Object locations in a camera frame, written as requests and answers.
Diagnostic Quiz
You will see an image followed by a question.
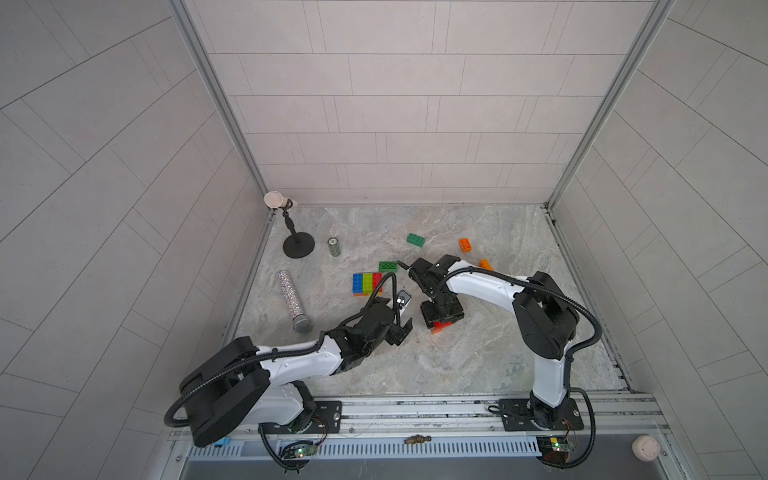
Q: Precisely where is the red lego brick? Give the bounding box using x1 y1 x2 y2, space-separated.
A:
429 321 453 335
372 272 383 289

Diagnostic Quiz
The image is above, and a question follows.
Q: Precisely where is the small dark blue lego brick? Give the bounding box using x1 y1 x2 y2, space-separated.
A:
352 273 363 293

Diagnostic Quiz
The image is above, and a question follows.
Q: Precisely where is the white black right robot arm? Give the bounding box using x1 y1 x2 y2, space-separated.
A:
398 255 602 429

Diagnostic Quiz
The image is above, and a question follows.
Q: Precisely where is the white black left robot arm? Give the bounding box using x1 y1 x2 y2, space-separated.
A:
163 291 412 447

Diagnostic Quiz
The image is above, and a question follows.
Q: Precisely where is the dark green lego brick near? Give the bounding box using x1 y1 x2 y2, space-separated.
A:
378 261 399 273

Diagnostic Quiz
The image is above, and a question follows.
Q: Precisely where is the dark green lego brick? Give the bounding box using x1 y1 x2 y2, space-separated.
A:
378 261 399 273
406 233 426 248

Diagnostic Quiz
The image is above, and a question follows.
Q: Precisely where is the dark green lego brick far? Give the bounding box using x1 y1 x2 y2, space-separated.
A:
406 233 426 248

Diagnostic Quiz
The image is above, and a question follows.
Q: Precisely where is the small orange lego brick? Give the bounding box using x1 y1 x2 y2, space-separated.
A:
459 238 472 253

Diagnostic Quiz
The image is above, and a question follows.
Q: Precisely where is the glitter silver microphone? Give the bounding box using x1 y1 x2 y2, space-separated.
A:
276 270 313 334

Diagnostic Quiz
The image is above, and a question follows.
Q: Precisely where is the green camouflage can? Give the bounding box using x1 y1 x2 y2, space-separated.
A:
327 237 341 257

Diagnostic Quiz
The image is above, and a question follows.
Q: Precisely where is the brass fitting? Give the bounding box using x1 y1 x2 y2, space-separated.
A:
404 434 432 445

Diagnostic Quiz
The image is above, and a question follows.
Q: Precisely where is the black microphone stand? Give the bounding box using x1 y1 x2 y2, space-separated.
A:
264 191 315 259

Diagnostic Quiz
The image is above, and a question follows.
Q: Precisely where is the left circuit board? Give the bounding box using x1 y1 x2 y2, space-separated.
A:
280 440 318 461

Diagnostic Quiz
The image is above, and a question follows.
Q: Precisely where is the circuit board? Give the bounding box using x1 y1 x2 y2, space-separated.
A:
280 440 318 461
536 436 578 465

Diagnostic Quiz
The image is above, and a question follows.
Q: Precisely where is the right circuit board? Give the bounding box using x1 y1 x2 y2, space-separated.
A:
536 436 578 465

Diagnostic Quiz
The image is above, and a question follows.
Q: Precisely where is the beige round knob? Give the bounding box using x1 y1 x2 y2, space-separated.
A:
631 435 662 462

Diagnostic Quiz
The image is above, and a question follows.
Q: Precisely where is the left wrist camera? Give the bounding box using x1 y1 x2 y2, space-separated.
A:
396 290 412 309

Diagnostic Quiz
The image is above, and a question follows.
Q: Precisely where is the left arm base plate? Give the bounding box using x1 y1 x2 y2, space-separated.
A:
262 401 343 435

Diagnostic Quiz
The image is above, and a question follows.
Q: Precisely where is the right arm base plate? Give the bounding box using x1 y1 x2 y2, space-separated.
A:
487 396 584 432

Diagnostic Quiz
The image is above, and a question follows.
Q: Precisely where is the left metal corner post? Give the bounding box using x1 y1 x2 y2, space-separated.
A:
166 0 269 194

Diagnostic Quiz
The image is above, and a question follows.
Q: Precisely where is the metal corner frame post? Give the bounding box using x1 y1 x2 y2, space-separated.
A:
545 0 675 212

